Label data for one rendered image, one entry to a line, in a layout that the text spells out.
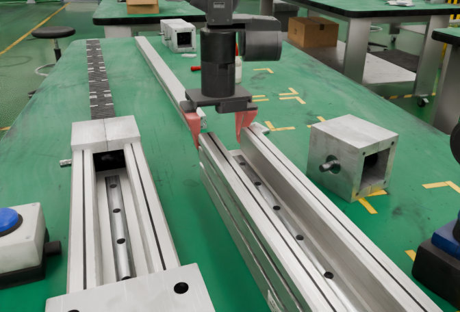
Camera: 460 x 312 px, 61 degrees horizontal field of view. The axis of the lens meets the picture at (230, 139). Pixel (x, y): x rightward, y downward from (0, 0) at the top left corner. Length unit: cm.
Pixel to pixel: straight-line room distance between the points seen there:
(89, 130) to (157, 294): 39
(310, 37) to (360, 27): 139
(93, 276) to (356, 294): 25
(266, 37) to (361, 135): 21
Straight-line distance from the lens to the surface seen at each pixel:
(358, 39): 303
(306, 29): 431
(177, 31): 153
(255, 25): 62
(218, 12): 59
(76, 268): 40
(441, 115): 238
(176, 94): 98
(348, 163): 60
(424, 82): 346
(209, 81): 63
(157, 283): 31
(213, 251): 52
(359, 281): 42
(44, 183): 72
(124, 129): 63
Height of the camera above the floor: 112
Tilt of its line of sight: 26 degrees down
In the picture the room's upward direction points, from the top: straight up
